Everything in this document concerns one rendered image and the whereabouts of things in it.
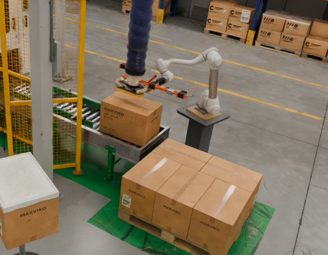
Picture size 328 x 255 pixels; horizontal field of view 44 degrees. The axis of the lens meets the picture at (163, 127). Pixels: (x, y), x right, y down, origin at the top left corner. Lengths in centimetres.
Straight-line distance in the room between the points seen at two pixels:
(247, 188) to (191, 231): 75
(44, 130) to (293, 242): 286
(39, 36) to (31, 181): 127
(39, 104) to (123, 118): 104
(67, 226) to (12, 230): 124
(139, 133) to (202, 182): 93
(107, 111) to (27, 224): 191
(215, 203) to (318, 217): 164
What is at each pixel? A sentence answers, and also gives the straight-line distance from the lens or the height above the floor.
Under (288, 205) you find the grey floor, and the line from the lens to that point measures 520.
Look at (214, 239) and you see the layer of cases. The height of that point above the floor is 31.
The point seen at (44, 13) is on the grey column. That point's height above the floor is 204.
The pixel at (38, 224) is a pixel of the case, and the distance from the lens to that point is 324.
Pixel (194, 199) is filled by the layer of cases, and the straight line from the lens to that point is 395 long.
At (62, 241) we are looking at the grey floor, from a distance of 419.
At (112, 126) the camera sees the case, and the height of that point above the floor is 68.
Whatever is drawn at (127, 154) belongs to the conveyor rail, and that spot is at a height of 49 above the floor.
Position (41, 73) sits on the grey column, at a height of 150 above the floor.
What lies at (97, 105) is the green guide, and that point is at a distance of 529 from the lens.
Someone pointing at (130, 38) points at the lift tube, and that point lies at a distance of 432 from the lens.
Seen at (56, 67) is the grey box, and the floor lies 153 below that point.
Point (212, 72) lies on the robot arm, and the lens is 464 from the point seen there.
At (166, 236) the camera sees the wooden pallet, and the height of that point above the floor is 7.
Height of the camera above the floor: 296
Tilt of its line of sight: 29 degrees down
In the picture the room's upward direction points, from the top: 8 degrees clockwise
